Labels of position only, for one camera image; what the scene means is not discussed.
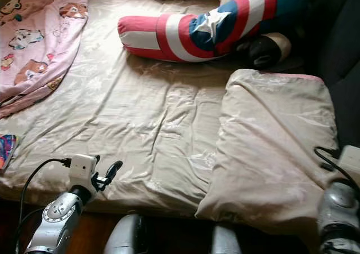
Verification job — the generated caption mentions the colourful anime magazine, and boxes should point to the colourful anime magazine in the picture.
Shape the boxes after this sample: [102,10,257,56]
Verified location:
[0,133,19,171]

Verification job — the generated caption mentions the bed with white floral sheet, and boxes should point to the bed with white floral sheet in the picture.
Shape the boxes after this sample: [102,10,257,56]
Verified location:
[0,0,344,218]

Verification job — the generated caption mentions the silver right robot leg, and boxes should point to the silver right robot leg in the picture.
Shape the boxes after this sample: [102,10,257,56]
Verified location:
[211,225,251,254]

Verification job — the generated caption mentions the pink cartoon print quilt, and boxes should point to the pink cartoon print quilt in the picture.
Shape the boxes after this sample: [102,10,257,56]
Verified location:
[0,0,89,118]

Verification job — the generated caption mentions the large beige floral pillow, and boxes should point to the large beige floral pillow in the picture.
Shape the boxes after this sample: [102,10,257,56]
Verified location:
[196,68,341,232]

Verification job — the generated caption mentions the black and beige plush toy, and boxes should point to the black and beige plush toy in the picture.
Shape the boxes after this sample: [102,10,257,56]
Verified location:
[236,33,292,70]

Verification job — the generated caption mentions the dark upholstered chair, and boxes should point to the dark upholstered chair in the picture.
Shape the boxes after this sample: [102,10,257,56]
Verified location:
[304,0,360,148]

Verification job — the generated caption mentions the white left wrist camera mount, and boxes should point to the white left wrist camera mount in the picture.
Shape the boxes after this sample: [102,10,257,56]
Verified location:
[69,154,98,194]

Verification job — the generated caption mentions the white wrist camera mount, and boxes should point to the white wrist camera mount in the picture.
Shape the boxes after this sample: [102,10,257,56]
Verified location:
[69,154,98,194]
[337,145,360,184]

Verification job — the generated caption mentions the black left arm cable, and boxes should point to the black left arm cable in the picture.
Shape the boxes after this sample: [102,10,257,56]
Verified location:
[16,158,72,254]

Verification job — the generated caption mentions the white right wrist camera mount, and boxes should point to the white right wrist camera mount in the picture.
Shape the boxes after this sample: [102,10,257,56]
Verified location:
[337,145,360,184]

